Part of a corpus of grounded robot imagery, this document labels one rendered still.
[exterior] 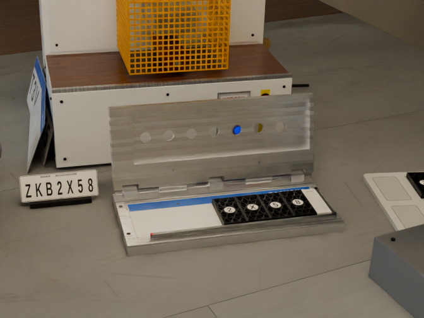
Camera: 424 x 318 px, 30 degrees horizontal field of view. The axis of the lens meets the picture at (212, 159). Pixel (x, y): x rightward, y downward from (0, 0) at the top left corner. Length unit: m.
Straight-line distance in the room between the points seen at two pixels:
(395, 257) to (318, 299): 0.15
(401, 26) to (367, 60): 1.73
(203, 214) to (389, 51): 1.25
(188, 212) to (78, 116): 0.35
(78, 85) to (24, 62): 0.73
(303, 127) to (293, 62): 0.79
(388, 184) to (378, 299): 0.42
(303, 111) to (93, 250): 0.54
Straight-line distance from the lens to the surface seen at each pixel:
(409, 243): 1.46
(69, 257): 1.53
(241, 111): 1.68
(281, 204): 1.64
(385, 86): 2.38
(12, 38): 2.71
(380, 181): 1.82
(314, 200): 1.67
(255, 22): 2.03
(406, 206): 1.73
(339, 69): 2.48
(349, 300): 1.44
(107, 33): 1.95
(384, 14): 4.20
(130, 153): 1.64
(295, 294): 1.44
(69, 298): 1.42
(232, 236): 1.55
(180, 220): 1.59
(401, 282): 1.43
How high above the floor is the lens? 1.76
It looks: 27 degrees down
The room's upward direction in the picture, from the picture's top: 2 degrees clockwise
